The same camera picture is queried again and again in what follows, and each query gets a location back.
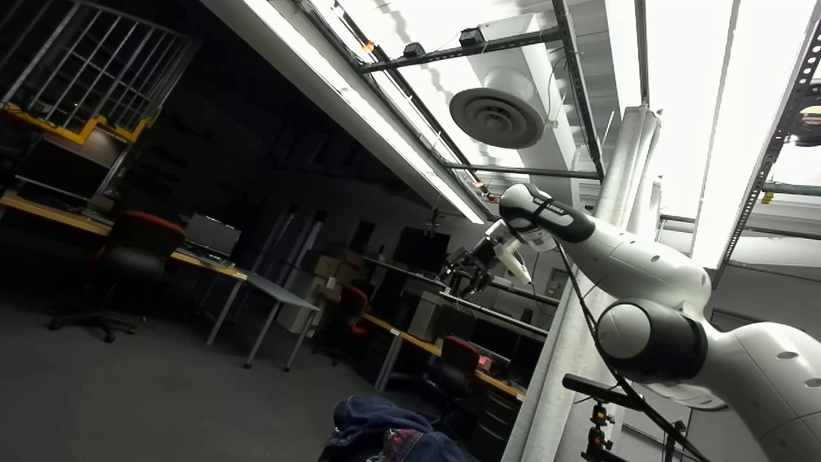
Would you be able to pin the white window grid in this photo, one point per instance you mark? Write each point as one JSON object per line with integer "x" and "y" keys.
{"x": 93, "y": 59}

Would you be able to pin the grey boxy monitor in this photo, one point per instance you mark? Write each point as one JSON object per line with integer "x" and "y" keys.
{"x": 212, "y": 235}

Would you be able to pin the red black office chair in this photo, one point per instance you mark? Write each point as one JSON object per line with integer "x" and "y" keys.
{"x": 137, "y": 246}

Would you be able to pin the small red chair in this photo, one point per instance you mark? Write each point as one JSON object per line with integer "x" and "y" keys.
{"x": 356, "y": 312}

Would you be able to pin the long ceiling light strip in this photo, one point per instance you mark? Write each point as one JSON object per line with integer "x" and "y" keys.
{"x": 369, "y": 104}

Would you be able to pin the yellow-edged workbench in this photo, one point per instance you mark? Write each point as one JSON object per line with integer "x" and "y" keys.
{"x": 53, "y": 205}

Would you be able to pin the black camera on stand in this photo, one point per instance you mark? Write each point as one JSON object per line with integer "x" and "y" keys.
{"x": 600, "y": 387}

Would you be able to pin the black background monitor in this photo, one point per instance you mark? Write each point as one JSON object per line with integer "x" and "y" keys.
{"x": 423, "y": 249}

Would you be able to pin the long yellow-edged desk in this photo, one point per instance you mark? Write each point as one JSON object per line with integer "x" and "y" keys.
{"x": 411, "y": 339}

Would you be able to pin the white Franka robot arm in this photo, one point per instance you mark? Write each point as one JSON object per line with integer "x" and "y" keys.
{"x": 632, "y": 259}

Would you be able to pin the grey folding table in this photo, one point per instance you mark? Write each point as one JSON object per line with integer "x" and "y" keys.
{"x": 265, "y": 291}

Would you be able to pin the red chair with grey back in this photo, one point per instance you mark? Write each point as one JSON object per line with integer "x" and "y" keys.
{"x": 477, "y": 351}

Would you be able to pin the round ceiling vent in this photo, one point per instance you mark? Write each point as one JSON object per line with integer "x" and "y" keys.
{"x": 496, "y": 118}

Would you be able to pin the black ceiling rail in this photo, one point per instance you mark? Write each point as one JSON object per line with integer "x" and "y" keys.
{"x": 463, "y": 47}

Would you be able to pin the white pillar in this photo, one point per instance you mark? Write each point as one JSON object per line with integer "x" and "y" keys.
{"x": 624, "y": 161}

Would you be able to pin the metal ceiling rack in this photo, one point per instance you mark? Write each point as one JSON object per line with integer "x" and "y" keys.
{"x": 778, "y": 128}

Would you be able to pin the blue denim jeans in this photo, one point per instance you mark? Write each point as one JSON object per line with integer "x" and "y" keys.
{"x": 395, "y": 432}

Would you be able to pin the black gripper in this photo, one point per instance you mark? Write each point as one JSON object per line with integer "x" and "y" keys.
{"x": 478, "y": 262}

